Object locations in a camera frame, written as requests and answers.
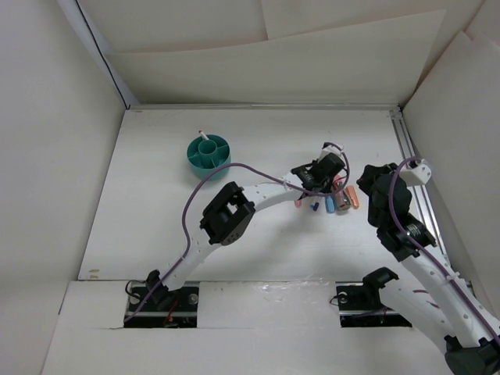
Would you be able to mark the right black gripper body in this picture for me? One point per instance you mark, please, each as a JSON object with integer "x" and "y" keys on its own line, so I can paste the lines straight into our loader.
{"x": 367, "y": 183}

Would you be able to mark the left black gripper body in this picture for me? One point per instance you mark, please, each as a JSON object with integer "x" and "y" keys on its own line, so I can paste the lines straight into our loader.
{"x": 326, "y": 186}

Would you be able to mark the orange translucent eraser case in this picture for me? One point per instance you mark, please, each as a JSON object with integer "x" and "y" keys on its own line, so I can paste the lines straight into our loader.
{"x": 352, "y": 196}

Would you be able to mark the red capped white pen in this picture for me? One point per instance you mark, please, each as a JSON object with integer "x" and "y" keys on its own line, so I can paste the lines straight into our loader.
{"x": 203, "y": 135}

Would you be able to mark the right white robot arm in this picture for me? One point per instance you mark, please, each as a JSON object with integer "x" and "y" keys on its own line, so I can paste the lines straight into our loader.
{"x": 464, "y": 331}

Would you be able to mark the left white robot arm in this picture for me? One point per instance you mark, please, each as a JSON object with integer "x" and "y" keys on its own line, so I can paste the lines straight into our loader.
{"x": 225, "y": 219}

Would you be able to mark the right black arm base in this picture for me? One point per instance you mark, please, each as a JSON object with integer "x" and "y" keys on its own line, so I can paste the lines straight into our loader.
{"x": 359, "y": 303}

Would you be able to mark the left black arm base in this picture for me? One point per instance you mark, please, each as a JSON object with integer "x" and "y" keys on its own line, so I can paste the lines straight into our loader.
{"x": 164, "y": 309}

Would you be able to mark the blue translucent eraser case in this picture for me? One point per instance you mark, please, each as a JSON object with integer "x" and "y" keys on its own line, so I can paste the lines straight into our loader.
{"x": 329, "y": 205}

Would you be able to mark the pink capped pencil tube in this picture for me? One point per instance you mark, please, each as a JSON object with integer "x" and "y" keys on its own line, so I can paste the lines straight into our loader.
{"x": 341, "y": 200}

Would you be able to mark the teal round organizer container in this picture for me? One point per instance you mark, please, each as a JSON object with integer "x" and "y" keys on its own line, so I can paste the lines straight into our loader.
{"x": 205, "y": 154}

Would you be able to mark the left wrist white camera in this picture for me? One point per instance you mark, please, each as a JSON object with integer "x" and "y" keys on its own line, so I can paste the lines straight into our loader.
{"x": 331, "y": 148}

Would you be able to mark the wrist white camera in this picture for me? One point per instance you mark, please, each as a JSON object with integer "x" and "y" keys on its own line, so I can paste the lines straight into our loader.
{"x": 331, "y": 148}
{"x": 416, "y": 172}

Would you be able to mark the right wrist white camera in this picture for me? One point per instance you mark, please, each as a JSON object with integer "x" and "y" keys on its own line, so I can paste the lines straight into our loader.
{"x": 416, "y": 172}

